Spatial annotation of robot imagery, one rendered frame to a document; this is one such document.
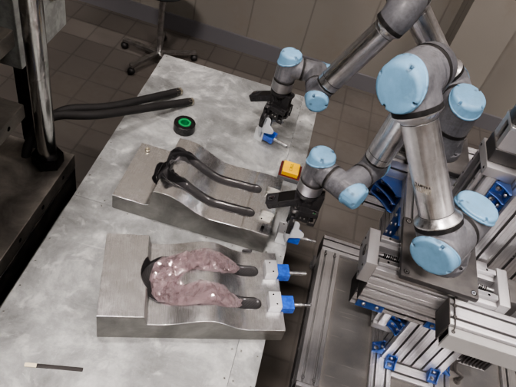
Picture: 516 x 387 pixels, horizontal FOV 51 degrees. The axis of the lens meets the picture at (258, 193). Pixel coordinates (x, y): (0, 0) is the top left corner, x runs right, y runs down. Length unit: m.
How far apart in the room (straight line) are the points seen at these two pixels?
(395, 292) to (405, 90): 0.69
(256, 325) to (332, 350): 0.84
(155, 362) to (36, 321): 0.33
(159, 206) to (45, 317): 0.45
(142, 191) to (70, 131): 1.52
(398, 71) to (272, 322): 0.75
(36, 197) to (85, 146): 1.33
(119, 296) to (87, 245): 0.28
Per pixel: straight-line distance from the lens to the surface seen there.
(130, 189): 1.74
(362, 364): 2.32
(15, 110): 1.73
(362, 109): 3.85
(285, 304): 1.55
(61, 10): 1.99
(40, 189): 1.85
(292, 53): 1.84
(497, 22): 3.57
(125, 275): 1.48
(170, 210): 1.68
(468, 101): 1.83
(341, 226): 2.99
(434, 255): 1.35
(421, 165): 1.27
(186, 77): 2.31
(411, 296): 1.67
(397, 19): 1.62
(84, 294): 1.58
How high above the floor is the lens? 2.15
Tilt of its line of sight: 46 degrees down
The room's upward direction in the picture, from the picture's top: 17 degrees clockwise
